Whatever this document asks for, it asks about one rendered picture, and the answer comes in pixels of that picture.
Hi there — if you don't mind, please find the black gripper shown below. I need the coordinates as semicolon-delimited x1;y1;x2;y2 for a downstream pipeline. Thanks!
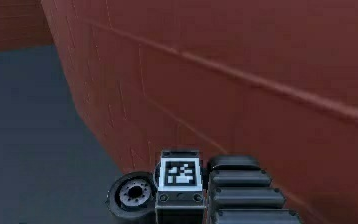
106;171;159;224

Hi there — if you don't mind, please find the red-brown wooden cupboard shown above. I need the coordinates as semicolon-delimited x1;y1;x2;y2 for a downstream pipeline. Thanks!
40;0;358;224

